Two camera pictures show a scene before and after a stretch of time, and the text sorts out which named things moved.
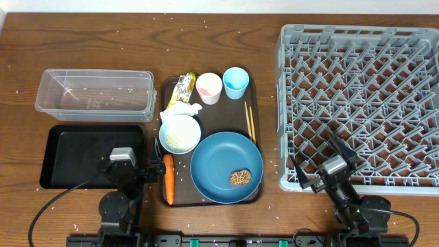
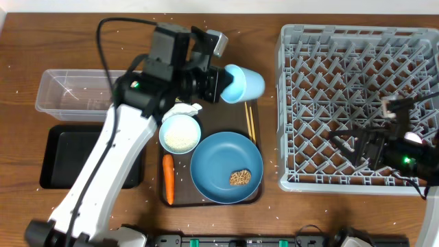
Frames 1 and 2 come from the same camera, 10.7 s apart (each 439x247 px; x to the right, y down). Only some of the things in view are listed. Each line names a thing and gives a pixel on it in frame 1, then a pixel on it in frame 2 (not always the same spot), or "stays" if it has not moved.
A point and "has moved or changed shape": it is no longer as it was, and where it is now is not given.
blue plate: x=217 y=156 stays
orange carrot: x=169 y=162 stays
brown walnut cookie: x=241 y=177 stays
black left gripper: x=158 y=165 -> x=220 y=80
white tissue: x=180 y=107 stays
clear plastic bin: x=98 y=95 stays
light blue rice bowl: x=180 y=134 stays
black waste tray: x=75 y=151 stays
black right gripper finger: x=304 y=182 -> x=372 y=132
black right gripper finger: x=350 y=156 stays
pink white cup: x=209 y=85 has moved or changed shape
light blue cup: x=235 y=79 has moved or changed shape
